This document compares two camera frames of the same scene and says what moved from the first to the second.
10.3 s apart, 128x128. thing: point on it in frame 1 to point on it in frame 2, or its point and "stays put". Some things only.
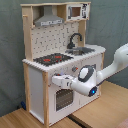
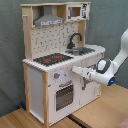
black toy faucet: (70, 45) stays put
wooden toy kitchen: (54, 37) stays put
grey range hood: (48, 17) stays put
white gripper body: (64, 80) to (88, 72)
